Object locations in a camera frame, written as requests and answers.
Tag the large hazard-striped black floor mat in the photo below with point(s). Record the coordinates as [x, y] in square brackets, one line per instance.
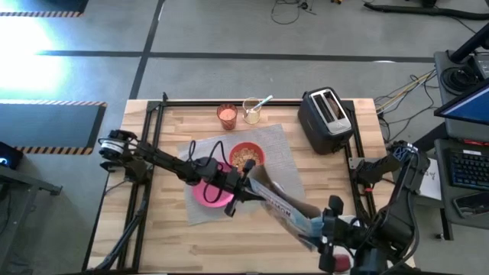
[49, 126]

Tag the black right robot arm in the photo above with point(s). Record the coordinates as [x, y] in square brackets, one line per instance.
[401, 221]

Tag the black computer keyboard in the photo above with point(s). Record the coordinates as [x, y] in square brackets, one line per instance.
[470, 168]

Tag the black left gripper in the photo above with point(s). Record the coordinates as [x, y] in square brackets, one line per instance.
[233, 183]

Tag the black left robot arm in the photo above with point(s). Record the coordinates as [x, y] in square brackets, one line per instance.
[164, 162]

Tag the dark red apple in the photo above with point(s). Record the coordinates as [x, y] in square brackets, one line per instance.
[341, 263]

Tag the orange faceted tumbler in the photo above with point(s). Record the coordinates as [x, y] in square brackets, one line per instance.
[227, 114]

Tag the clear ribbed glass cup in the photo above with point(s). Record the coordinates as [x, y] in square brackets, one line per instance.
[252, 116]

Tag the black monitor stand pole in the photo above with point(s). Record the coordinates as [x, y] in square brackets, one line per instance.
[470, 46]

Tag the black box with blue light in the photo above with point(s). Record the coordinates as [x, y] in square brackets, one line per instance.
[7, 154]

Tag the small hazard-striped black floor mat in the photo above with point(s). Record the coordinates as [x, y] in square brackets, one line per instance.
[68, 4]

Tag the orange-red plastic bowl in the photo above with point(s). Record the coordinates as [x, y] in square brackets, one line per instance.
[231, 154]

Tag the grey woven placemat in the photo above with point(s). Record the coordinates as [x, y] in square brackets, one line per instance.
[282, 153]

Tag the grey operator desk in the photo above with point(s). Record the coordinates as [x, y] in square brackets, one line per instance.
[466, 131]

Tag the pink plastic plate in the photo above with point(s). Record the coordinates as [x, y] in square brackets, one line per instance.
[196, 189]

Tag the blue-screen computer monitor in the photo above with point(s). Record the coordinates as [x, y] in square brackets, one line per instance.
[466, 107]

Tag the brown cereal pieces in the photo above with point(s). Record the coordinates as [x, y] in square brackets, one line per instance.
[246, 156]

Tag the dark handheld phone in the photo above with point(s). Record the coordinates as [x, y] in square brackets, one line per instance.
[473, 204]

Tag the blue cinnamon squares cereal box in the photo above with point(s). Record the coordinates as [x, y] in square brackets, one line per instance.
[282, 208]

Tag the white paper sheet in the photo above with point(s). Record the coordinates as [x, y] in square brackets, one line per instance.
[431, 179]

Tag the black aluminium table frame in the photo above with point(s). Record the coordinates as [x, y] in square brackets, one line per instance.
[191, 103]

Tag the red pen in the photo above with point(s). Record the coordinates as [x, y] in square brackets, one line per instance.
[477, 142]

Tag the grey side table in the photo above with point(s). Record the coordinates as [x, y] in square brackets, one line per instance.
[23, 179]

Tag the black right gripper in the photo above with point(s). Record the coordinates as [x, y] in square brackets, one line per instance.
[342, 233]

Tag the black two-slot toaster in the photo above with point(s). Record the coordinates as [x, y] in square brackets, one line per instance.
[321, 133]

